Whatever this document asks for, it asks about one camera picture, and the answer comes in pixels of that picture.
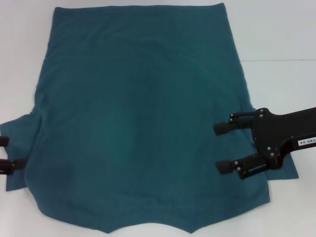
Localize teal blue shirt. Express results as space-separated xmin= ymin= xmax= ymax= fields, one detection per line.
xmin=0 ymin=2 xmax=300 ymax=221

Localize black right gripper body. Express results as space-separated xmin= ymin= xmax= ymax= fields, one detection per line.
xmin=249 ymin=107 xmax=316 ymax=171

